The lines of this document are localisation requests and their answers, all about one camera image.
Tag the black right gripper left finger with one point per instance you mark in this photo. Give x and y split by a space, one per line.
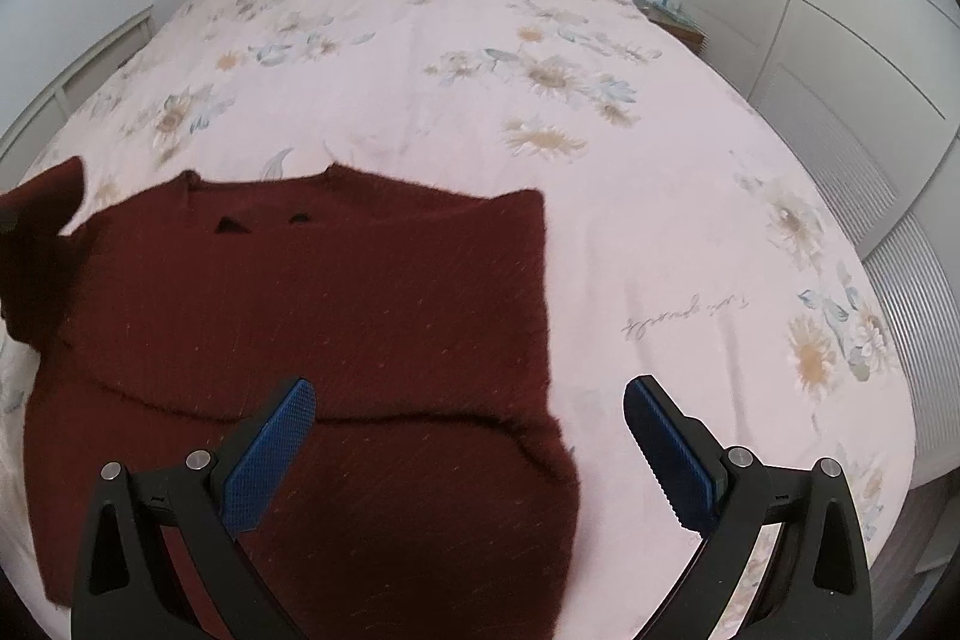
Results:
253 460

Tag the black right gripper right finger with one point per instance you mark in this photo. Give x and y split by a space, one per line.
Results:
683 455

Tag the dark red knit sweater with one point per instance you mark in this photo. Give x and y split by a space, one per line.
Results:
434 497

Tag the pink floral bed cover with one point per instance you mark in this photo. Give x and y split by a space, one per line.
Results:
682 237

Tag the white radiator cover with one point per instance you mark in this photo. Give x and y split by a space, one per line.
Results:
28 134

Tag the wooden right nightstand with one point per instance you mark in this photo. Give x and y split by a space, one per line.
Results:
673 22

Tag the white wardrobe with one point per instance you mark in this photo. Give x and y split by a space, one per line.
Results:
865 92

